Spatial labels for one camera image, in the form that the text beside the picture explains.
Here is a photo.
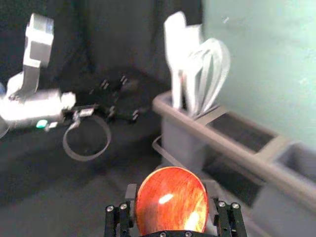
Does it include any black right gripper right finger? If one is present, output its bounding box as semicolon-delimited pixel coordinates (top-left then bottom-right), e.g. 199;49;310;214
204;181;248;237

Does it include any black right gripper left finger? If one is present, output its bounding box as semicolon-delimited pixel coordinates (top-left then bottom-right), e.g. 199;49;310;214
105;184;138;237

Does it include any grey utensil holder wire frame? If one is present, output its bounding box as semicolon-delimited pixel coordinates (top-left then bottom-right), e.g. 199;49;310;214
151;90;316;237

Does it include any pale grey silicone spatula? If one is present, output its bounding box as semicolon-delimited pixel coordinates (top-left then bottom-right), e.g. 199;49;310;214
163;11;189;110

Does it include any pale grey whisk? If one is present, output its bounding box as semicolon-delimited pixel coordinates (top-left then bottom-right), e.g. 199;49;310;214
189;38;232;117

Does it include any black table cloth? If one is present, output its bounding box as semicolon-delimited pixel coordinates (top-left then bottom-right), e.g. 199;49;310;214
0;91;262;237

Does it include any thin grey left gripper cable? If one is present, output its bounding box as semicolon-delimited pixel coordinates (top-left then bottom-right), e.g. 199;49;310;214
62;111;111;162

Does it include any pale grey silicone brush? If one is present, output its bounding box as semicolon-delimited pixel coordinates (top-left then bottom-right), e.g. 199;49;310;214
182;24;204;112

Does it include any black backdrop curtain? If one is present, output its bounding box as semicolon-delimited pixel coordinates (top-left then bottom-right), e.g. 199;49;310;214
0;0;206;104

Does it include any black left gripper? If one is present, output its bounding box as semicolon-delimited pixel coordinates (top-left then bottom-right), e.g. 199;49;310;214
62;73;149;124

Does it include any brown wooden spoon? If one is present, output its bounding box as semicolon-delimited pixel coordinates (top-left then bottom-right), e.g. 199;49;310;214
134;166;209;236

